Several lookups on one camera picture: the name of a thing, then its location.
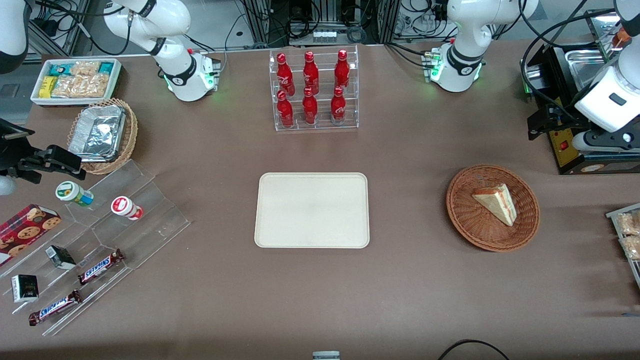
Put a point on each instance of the yellow snack pack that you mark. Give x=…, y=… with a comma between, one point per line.
x=47, y=87

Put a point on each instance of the green label yogurt bottle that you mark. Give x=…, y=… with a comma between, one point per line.
x=72, y=192

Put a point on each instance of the clear rice cracker pack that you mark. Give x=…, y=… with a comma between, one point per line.
x=630, y=223
x=632, y=247

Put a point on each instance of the cream plastic tray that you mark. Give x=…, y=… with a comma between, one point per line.
x=310, y=210

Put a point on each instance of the red cookie box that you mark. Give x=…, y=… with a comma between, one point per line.
x=25, y=232

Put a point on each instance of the small grey device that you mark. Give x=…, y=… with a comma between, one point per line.
x=326, y=355

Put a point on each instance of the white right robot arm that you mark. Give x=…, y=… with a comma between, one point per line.
x=177, y=75

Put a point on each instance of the clear acrylic stepped stand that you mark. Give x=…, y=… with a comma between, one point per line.
x=150, y=225

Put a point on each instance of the triangular sandwich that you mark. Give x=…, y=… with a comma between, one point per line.
x=495, y=202

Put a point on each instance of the teal snack pack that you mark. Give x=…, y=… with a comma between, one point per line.
x=60, y=69
x=106, y=67

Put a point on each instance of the red cola bottle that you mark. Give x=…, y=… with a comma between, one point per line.
x=310, y=110
x=285, y=75
x=338, y=107
x=342, y=70
x=285, y=112
x=311, y=75

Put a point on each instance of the red label yogurt bottle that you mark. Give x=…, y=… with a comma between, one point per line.
x=125, y=207

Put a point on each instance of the grey metal tray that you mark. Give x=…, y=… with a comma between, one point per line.
x=620, y=210

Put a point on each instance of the small black white box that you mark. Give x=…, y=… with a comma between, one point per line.
x=25, y=288

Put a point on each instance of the light wicker basket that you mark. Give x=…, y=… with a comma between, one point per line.
x=131, y=135

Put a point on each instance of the aluminium foil container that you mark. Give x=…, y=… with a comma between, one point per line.
x=97, y=132

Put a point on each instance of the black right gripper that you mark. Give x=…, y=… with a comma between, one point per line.
x=11, y=153

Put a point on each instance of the brown wicker basket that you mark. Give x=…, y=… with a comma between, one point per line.
x=470, y=220

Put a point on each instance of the brown snickers bar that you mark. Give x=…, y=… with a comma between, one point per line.
x=55, y=307
x=100, y=266

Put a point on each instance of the black food warmer machine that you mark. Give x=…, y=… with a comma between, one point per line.
x=567, y=155

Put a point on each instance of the white rectangular snack bin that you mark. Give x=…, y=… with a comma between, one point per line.
x=37, y=100

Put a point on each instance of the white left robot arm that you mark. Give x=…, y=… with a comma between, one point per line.
x=462, y=35

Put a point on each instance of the aluminium frame rack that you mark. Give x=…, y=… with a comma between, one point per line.
x=262, y=20

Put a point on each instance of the clear acrylic bottle rack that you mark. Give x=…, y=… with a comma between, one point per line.
x=322, y=125

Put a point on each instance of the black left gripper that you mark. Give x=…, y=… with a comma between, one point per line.
x=561, y=113

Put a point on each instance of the white power strip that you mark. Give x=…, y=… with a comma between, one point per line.
x=324, y=36

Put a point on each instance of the steel food pan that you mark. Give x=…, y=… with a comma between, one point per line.
x=585, y=65

